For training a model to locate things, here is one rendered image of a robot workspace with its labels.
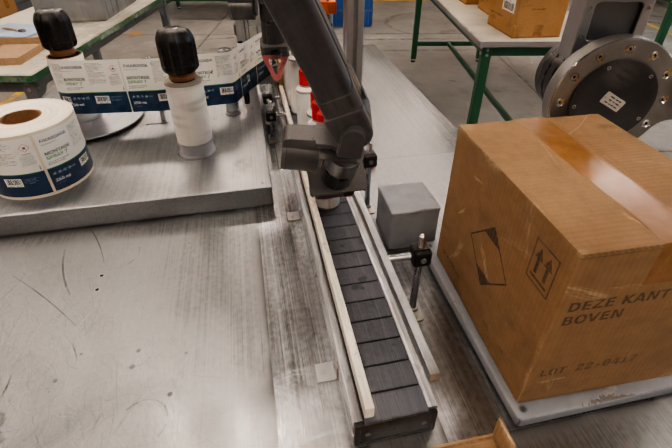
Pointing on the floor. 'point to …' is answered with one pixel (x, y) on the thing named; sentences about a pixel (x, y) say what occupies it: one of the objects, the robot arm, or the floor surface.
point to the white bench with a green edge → (28, 75)
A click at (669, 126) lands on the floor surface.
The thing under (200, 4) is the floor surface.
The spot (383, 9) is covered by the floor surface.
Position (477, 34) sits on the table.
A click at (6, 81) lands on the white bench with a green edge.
